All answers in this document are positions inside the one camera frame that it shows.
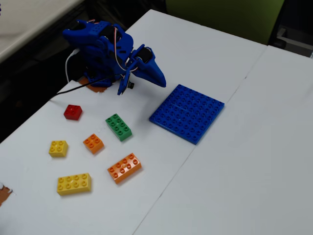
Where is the brown tape patch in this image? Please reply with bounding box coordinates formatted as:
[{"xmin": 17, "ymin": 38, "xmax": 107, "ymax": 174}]
[{"xmin": 0, "ymin": 183, "xmax": 13, "ymax": 208}]

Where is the brown tape under robot base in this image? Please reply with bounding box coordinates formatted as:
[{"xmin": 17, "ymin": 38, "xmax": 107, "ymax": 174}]
[{"xmin": 77, "ymin": 75, "xmax": 108, "ymax": 94}]

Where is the grey metal frame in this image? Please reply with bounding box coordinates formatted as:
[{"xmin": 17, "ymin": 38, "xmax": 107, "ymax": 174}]
[{"xmin": 272, "ymin": 23, "xmax": 313, "ymax": 59}]

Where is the white background table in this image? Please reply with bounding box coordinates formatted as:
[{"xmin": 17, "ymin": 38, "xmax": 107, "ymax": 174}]
[{"xmin": 0, "ymin": 0, "xmax": 84, "ymax": 63}]

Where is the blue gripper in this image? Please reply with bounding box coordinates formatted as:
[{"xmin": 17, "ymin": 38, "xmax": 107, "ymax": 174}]
[{"xmin": 125, "ymin": 44, "xmax": 167, "ymax": 88}]

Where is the blue 8x8 baseplate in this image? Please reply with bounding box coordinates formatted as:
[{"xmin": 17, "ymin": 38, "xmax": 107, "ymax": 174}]
[{"xmin": 149, "ymin": 84, "xmax": 225, "ymax": 145}]

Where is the green partition panel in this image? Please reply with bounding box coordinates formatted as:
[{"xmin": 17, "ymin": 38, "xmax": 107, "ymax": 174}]
[{"xmin": 165, "ymin": 0, "xmax": 286, "ymax": 46}]

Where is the orange 2x4 block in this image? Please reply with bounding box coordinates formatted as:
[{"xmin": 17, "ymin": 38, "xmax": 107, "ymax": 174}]
[{"xmin": 107, "ymin": 152, "xmax": 142, "ymax": 185}]

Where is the yellow 2x4 block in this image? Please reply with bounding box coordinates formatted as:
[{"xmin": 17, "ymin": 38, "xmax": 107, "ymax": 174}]
[{"xmin": 56, "ymin": 172, "xmax": 92, "ymax": 196}]

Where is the green 2x4 block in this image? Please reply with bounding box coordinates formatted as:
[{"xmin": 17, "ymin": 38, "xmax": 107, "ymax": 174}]
[{"xmin": 105, "ymin": 113, "xmax": 133, "ymax": 142}]

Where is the yellow 2x2 block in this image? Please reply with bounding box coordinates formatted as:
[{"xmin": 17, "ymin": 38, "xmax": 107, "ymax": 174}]
[{"xmin": 48, "ymin": 140, "xmax": 69, "ymax": 158}]

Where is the orange 2x2 block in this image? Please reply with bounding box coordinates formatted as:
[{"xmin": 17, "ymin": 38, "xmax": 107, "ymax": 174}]
[{"xmin": 83, "ymin": 133, "xmax": 105, "ymax": 155}]

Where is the black cable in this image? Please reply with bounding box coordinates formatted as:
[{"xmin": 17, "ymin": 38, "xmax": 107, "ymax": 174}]
[{"xmin": 49, "ymin": 75, "xmax": 117, "ymax": 100}]

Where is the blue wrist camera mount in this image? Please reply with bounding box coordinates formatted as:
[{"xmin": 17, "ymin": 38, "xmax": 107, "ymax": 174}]
[{"xmin": 116, "ymin": 72, "xmax": 135, "ymax": 96}]

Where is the red white servo wire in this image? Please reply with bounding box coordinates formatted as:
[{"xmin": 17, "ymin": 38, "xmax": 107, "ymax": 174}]
[{"xmin": 112, "ymin": 24, "xmax": 132, "ymax": 75}]

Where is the red 2x2 block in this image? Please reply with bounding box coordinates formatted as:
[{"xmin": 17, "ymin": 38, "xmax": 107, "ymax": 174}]
[{"xmin": 63, "ymin": 104, "xmax": 83, "ymax": 121}]

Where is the white cable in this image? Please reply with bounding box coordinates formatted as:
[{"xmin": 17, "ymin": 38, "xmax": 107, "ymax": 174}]
[{"xmin": 65, "ymin": 48, "xmax": 81, "ymax": 83}]

